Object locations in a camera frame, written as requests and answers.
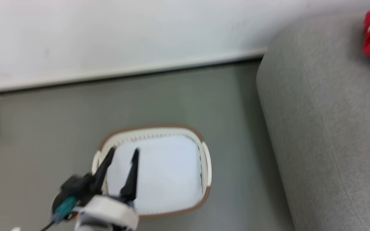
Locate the white laundry basket brown rim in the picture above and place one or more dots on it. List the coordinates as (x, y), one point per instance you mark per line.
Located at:
(206, 166)

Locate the white baseboard strip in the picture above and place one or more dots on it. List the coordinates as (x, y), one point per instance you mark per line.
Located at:
(124, 72)

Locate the grey fabric sofa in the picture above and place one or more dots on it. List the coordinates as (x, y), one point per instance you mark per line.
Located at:
(326, 128)

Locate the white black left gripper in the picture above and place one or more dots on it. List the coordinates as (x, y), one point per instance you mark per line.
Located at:
(108, 211)

